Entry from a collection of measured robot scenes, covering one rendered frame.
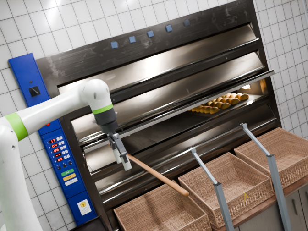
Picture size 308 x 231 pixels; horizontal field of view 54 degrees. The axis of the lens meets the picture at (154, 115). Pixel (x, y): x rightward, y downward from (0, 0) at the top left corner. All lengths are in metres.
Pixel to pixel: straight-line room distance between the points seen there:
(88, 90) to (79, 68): 1.00
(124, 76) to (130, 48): 0.22
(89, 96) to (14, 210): 0.51
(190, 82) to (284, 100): 1.07
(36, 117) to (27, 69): 0.93
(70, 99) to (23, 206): 0.48
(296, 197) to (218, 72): 1.20
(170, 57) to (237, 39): 0.68
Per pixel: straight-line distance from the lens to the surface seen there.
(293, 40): 3.32
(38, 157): 2.30
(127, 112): 2.36
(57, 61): 2.26
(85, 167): 2.35
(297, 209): 2.72
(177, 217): 2.60
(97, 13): 2.36
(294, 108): 3.33
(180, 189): 1.62
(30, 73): 2.22
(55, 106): 1.35
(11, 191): 1.17
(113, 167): 2.40
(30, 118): 1.32
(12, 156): 1.15
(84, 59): 2.29
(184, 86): 2.56
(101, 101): 1.28
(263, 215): 2.52
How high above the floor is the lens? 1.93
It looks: 12 degrees down
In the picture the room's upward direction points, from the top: 18 degrees counter-clockwise
